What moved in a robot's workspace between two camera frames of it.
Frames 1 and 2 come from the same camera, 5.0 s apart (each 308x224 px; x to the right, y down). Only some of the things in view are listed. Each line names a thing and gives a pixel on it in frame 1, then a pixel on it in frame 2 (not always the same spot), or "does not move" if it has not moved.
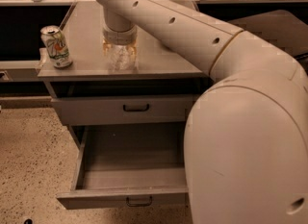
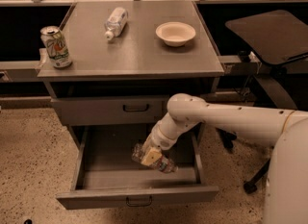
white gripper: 119,37 -> 161,139
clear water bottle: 121,60 -> 164,164
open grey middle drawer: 129,164 does not move
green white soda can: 57,47 does not move
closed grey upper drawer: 125,111 does not move
